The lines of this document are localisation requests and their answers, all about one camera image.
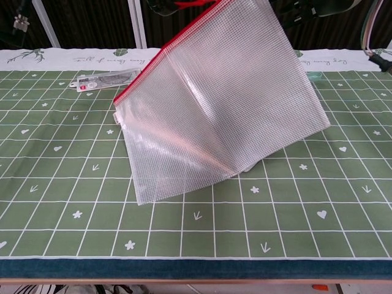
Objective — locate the clear mesh zipper pouch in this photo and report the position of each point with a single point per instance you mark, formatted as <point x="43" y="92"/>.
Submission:
<point x="220" y="107"/>

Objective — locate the green checked tablecloth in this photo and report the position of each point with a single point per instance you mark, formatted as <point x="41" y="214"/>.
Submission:
<point x="76" y="171"/>

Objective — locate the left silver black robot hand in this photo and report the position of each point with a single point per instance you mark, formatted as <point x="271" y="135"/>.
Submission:
<point x="165" y="6"/>

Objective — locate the mint green plastic scoop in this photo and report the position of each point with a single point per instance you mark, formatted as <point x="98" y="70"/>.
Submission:
<point x="315" y="76"/>

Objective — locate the packaged ruler set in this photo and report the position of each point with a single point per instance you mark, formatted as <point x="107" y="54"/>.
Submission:
<point x="104" y="79"/>

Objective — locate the white toothbrush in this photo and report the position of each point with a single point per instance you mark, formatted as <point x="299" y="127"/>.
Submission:
<point x="248" y="169"/>

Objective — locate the white aluminium frame post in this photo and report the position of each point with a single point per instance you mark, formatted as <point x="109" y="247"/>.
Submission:
<point x="46" y="24"/>
<point x="136" y="24"/>

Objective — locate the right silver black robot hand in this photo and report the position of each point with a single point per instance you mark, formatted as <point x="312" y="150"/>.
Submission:
<point x="318" y="7"/>

